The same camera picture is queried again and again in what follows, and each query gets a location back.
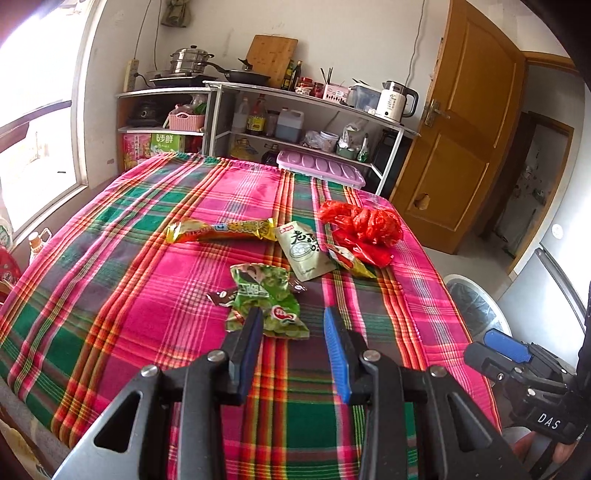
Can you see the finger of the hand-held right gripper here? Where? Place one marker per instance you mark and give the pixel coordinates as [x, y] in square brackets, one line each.
[480, 360]
[508, 346]

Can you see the small white metal rack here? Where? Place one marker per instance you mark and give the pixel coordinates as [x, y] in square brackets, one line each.
[161, 92]

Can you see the pink utensil holder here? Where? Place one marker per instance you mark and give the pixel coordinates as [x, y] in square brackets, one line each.
[337, 94]

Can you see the green snack wrapper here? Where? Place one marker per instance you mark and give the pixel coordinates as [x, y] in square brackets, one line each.
[263, 295]

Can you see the white plastic bottle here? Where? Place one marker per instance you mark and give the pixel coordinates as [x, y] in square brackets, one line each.
[238, 119]

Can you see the dark sauce bottles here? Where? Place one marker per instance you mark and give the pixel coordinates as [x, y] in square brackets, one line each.
[292, 76]

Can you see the pink carton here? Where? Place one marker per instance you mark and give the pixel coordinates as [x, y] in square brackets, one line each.
[136, 152]

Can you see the orange cap bottle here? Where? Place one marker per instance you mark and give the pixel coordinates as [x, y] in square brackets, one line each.
[37, 244]

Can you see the green bowl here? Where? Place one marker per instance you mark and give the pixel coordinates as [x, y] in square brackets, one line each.
[346, 150]

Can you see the large white metal rack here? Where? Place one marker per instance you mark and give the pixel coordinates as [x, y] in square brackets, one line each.
[323, 99]

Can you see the long yellow snack wrapper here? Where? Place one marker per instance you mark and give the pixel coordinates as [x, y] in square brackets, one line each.
[217, 230]

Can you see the red cap oil bottle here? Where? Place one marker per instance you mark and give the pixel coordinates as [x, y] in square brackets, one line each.
[256, 117]

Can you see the black frying pan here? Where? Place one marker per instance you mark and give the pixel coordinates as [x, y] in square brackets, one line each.
[244, 76]

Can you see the small brown wrapper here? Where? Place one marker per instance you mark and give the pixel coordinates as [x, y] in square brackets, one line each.
[224, 296]

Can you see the white electric kettle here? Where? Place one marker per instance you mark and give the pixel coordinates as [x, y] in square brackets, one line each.
[392, 104]

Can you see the person's right hand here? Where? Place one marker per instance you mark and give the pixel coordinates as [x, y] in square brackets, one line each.
[531, 450]

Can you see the clear water filter pitcher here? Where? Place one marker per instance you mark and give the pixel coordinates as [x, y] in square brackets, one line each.
[364, 98]

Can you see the yellow cooking oil bottle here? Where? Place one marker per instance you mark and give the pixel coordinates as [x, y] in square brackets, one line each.
[244, 150]

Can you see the pink green plaid tablecloth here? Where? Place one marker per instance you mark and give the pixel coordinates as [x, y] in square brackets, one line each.
[138, 277]

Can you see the steel steamer pot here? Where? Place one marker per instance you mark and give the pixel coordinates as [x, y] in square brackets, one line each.
[189, 62]

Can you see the crumpled clear plastic bag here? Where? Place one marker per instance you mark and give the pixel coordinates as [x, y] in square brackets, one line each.
[311, 140]

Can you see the white trash bin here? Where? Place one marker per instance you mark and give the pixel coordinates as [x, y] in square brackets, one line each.
[475, 309]

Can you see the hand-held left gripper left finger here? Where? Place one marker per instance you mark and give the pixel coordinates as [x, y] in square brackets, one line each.
[247, 353]

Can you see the wooden cutting board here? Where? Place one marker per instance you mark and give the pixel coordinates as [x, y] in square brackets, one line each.
[272, 55]

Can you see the grey refrigerator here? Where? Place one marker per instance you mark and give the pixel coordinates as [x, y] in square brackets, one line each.
[545, 277]

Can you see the black small appliance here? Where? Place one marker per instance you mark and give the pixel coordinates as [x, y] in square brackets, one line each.
[147, 113]

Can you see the pink lid storage box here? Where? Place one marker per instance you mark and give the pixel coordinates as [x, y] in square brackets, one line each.
[318, 166]

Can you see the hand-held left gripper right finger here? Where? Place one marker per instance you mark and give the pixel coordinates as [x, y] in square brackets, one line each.
[336, 355]

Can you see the small red yellow wrapper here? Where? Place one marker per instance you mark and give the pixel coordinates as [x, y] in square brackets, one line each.
[351, 263]

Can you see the white plastic tub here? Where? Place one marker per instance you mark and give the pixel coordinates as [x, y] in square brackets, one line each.
[328, 142]

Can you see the pink plastic basket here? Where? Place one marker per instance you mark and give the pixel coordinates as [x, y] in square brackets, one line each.
[186, 122]

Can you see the red jars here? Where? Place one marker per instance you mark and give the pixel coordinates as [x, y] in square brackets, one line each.
[310, 86]

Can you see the dark liquid jug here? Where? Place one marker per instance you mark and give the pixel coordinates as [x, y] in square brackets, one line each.
[290, 127]

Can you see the window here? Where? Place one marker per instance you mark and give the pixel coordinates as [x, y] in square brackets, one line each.
[32, 92]

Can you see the black induction cooker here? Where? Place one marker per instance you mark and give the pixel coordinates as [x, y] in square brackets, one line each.
[180, 81]

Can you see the green white carton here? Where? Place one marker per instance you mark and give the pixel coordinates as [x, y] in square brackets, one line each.
[167, 144]

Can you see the hanging grey cloth bag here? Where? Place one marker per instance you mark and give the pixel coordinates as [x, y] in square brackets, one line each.
[175, 11]

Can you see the white power strip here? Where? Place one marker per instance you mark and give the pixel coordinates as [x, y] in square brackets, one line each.
[131, 76]

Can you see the green white packet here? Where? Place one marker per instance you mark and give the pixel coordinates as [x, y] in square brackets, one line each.
[364, 148]

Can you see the wooden door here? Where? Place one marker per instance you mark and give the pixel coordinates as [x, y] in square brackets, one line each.
[461, 115]

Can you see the red plastic bag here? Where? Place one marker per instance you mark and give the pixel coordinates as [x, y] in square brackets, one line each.
[364, 224]

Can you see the beige green pouch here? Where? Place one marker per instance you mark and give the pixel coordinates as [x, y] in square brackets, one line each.
[302, 251]

